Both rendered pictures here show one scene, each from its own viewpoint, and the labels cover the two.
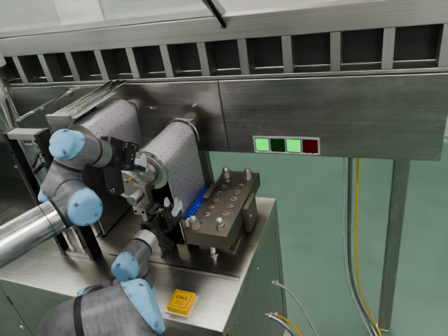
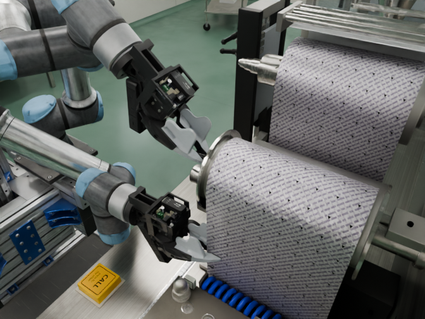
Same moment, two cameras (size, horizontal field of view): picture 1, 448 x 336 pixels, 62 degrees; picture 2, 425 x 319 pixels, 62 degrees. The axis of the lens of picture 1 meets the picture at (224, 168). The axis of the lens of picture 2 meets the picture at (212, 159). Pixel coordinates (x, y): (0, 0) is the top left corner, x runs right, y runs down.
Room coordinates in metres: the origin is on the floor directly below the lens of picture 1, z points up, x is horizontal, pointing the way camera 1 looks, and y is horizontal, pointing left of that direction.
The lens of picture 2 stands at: (1.14, -0.22, 1.65)
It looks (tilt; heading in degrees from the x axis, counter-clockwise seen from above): 38 degrees down; 98
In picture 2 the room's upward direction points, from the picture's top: straight up
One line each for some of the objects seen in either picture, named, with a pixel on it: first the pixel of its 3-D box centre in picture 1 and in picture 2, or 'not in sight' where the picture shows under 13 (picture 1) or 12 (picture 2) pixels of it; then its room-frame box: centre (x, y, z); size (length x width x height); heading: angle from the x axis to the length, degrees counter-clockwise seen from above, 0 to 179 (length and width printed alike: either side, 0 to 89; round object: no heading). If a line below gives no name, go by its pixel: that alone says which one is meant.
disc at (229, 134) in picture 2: (148, 170); (221, 169); (1.09, 0.25, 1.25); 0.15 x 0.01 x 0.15; 64
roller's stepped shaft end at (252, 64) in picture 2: not in sight; (251, 64); (1.12, 0.51, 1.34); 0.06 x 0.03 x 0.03; 155
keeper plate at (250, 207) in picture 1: (251, 212); not in sight; (1.13, -0.07, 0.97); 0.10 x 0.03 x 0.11; 155
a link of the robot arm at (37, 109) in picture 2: not in sight; (45, 117); (0.40, 0.77, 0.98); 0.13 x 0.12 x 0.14; 36
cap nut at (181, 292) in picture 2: (193, 221); (180, 287); (1.03, 0.14, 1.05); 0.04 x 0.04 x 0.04
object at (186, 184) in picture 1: (188, 184); (264, 275); (1.18, 0.14, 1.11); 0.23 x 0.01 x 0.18; 155
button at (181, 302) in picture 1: (181, 302); (99, 282); (0.81, 0.21, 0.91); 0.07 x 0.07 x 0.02; 65
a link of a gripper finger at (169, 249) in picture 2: (173, 219); (176, 245); (1.01, 0.20, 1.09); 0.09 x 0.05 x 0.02; 153
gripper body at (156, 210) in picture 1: (157, 223); (158, 216); (0.96, 0.24, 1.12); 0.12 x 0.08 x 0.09; 155
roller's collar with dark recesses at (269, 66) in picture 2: not in sight; (276, 71); (1.18, 0.48, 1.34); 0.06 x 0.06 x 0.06; 65
